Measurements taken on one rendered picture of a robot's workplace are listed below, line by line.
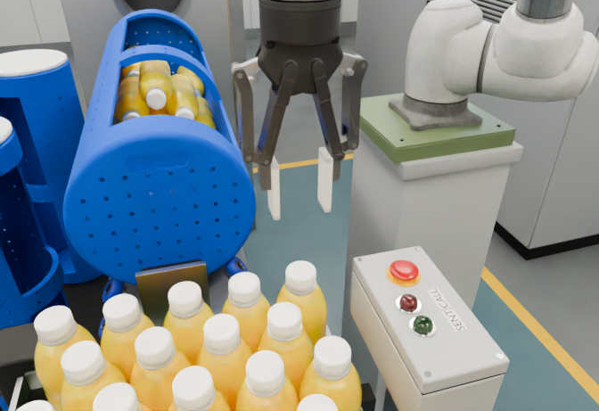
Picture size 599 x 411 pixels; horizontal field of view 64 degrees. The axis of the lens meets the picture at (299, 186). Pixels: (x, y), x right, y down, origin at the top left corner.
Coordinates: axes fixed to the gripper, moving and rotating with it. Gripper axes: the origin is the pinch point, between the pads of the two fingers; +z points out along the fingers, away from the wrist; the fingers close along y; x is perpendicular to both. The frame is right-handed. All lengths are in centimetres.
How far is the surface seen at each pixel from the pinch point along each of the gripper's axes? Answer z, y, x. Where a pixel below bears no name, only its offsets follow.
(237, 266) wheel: 25.9, 5.7, -19.1
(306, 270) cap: 12.9, -1.0, -0.5
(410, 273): 12.3, -13.2, 4.1
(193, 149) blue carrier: 3.1, 10.5, -18.9
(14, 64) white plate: 19, 62, -130
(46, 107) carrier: 31, 54, -122
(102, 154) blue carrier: 2.3, 22.8, -18.9
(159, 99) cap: 7, 15, -52
